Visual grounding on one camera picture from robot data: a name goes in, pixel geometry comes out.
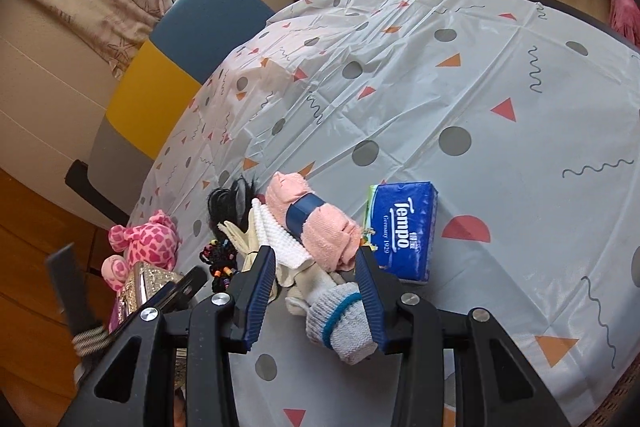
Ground black beaded hair tie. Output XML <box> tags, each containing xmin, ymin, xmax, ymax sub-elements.
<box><xmin>199</xmin><ymin>237</ymin><xmax>238</xmax><ymax>293</ymax></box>

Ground black hair piece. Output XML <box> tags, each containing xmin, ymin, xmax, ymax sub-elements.
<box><xmin>206</xmin><ymin>174</ymin><xmax>261</xmax><ymax>233</ymax></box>

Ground blue tissue pack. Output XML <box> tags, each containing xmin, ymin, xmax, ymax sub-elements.
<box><xmin>361</xmin><ymin>181</ymin><xmax>439</xmax><ymax>285</ymax></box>

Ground white knitted cloth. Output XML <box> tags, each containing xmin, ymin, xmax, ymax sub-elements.
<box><xmin>248</xmin><ymin>198</ymin><xmax>313</xmax><ymax>269</ymax></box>

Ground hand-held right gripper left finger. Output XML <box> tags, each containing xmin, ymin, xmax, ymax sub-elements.
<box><xmin>57</xmin><ymin>246</ymin><xmax>277</xmax><ymax>427</ymax></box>

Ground grey yellow blue chair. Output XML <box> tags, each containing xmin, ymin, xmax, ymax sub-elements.
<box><xmin>64</xmin><ymin>0</ymin><xmax>276</xmax><ymax>220</ymax></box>

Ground patterned plastic tablecloth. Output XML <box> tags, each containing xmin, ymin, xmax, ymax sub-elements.
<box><xmin>127</xmin><ymin>0</ymin><xmax>640</xmax><ymax>427</ymax></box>

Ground pink spotted plush toy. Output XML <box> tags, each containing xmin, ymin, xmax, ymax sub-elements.
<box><xmin>101</xmin><ymin>209</ymin><xmax>181</xmax><ymax>293</ymax></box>

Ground wooden wardrobe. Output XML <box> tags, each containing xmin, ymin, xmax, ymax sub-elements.
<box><xmin>0</xmin><ymin>167</ymin><xmax>131</xmax><ymax>427</ymax></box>

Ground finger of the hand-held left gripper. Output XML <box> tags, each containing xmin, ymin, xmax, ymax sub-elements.
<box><xmin>107</xmin><ymin>264</ymin><xmax>207</xmax><ymax>338</ymax></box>

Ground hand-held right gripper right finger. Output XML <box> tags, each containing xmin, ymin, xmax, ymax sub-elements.
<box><xmin>355</xmin><ymin>247</ymin><xmax>571</xmax><ymax>427</ymax></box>

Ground beige gloves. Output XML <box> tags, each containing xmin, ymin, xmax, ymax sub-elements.
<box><xmin>220</xmin><ymin>217</ymin><xmax>321</xmax><ymax>305</ymax></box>

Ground grey-white knitted work glove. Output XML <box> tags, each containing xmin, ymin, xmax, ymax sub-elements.
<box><xmin>285</xmin><ymin>274</ymin><xmax>381</xmax><ymax>366</ymax></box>

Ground pink sock blue band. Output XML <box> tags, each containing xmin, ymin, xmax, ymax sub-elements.
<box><xmin>265</xmin><ymin>172</ymin><xmax>362</xmax><ymax>273</ymax></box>

